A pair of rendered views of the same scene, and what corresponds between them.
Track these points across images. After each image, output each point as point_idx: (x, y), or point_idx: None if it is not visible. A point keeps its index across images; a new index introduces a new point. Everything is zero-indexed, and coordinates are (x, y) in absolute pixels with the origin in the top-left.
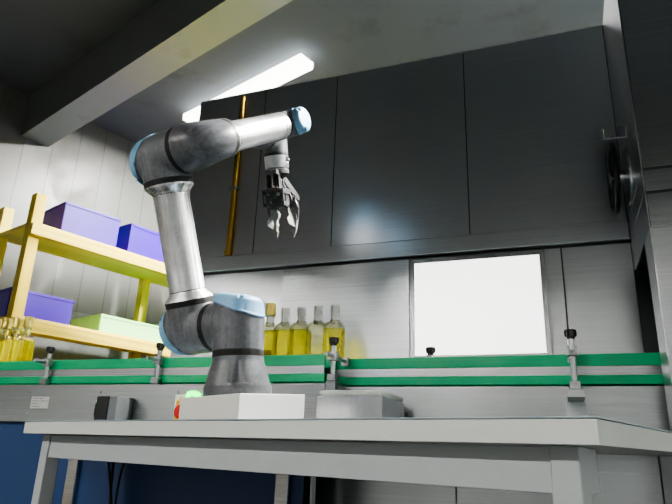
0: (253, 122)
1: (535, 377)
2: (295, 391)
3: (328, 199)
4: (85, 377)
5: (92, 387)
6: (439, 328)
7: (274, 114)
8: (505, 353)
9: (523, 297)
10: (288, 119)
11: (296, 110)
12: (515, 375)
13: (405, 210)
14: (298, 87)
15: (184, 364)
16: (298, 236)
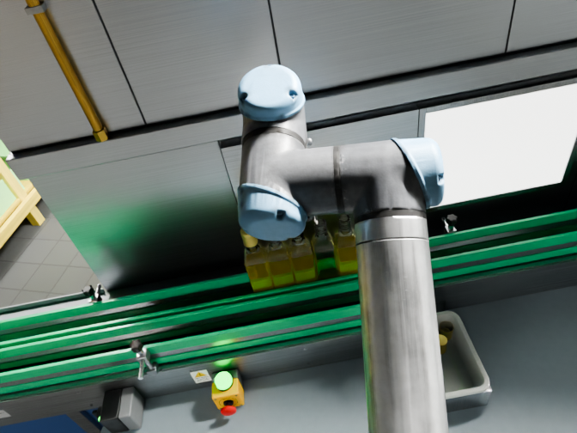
0: (440, 393)
1: (575, 248)
2: (343, 341)
3: (262, 12)
4: (37, 382)
5: (62, 392)
6: (450, 179)
7: (416, 259)
8: (519, 189)
9: (556, 133)
10: (427, 225)
11: (439, 187)
12: (555, 249)
13: (409, 21)
14: None
15: (181, 346)
16: (221, 87)
